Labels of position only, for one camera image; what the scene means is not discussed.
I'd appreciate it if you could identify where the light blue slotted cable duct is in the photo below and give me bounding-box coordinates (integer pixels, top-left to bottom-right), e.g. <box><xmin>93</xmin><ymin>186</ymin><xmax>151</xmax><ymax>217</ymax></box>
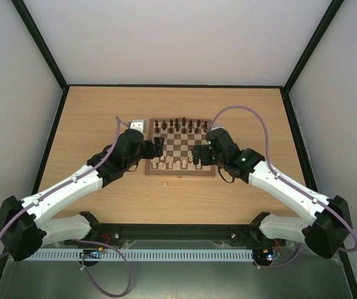
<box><xmin>26</xmin><ymin>249</ymin><xmax>253</xmax><ymax>262</ymax></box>

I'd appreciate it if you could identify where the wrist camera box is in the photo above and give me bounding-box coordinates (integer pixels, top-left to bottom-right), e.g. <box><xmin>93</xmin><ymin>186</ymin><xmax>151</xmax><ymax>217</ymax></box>
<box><xmin>210</xmin><ymin>125</ymin><xmax>222</xmax><ymax>131</ymax></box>
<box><xmin>129</xmin><ymin>120</ymin><xmax>147</xmax><ymax>133</ymax></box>

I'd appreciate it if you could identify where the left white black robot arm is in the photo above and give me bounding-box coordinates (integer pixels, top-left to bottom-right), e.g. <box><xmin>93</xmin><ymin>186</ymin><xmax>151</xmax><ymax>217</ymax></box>
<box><xmin>0</xmin><ymin>129</ymin><xmax>164</xmax><ymax>261</ymax></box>

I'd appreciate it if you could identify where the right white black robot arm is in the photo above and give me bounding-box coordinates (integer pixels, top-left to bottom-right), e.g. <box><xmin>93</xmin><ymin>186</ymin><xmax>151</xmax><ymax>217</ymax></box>
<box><xmin>191</xmin><ymin>128</ymin><xmax>352</xmax><ymax>259</ymax></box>

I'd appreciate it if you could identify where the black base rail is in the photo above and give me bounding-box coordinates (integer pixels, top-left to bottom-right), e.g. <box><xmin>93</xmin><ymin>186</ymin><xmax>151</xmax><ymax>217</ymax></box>
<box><xmin>100</xmin><ymin>224</ymin><xmax>259</xmax><ymax>241</ymax></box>

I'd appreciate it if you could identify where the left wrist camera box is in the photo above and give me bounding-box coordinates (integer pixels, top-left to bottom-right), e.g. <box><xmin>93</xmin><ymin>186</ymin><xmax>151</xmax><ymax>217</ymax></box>
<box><xmin>129</xmin><ymin>120</ymin><xmax>147</xmax><ymax>133</ymax></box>

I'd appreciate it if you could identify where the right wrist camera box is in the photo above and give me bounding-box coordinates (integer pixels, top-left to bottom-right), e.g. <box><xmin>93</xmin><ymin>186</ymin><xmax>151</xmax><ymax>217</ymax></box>
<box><xmin>210</xmin><ymin>125</ymin><xmax>222</xmax><ymax>131</ymax></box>

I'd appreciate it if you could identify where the black enclosure frame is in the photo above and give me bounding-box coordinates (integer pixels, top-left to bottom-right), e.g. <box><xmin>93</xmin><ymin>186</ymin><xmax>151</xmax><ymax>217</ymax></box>
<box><xmin>0</xmin><ymin>0</ymin><xmax>357</xmax><ymax>299</ymax></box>

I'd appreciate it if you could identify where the wooden chess board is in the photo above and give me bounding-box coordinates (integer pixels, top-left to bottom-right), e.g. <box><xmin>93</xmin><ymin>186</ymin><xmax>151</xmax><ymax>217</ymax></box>
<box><xmin>145</xmin><ymin>117</ymin><xmax>216</xmax><ymax>178</ymax></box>

